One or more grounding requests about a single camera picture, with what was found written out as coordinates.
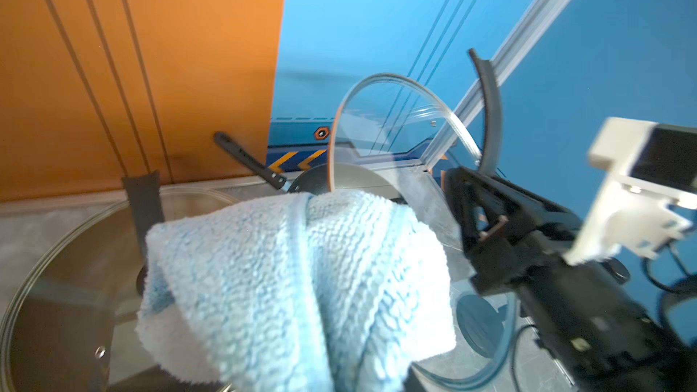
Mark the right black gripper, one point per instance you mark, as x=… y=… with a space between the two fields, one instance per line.
x=506 y=230

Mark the light blue microfibre cloth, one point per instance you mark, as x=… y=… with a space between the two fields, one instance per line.
x=341 y=291

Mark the large glass pot lid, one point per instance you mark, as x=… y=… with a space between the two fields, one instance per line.
x=71 y=324

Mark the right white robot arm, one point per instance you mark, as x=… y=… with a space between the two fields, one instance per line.
x=603 y=338

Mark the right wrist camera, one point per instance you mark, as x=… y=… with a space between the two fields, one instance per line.
x=650 y=171

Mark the black wok black handle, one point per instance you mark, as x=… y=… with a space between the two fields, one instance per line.
x=316 y=179

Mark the right aluminium corner post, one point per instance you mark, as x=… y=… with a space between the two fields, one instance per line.
x=532 y=26

